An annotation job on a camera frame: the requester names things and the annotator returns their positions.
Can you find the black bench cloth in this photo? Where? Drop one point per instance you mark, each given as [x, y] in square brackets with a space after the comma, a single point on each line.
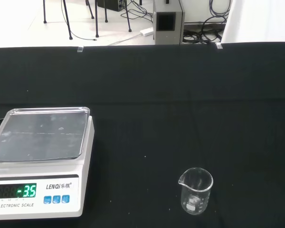
[156, 118]

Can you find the grey metal box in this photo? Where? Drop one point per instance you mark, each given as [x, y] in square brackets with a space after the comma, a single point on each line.
[161, 35]

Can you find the white power strip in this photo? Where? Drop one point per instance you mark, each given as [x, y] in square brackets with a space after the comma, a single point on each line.
[147, 31]

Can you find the clear cloth clip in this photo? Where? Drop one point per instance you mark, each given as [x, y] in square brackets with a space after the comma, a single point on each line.
[80, 49]
[218, 46]

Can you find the black tripod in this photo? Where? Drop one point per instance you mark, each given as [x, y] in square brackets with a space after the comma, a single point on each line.
[67, 21]
[97, 21]

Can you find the black box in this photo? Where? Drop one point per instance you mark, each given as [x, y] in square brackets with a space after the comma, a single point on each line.
[109, 4]

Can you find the white electronic balance steel pan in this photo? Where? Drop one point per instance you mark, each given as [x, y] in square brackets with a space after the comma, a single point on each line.
[38, 164]

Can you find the pale board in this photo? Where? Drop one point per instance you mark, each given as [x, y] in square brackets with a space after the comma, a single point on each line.
[259, 21]

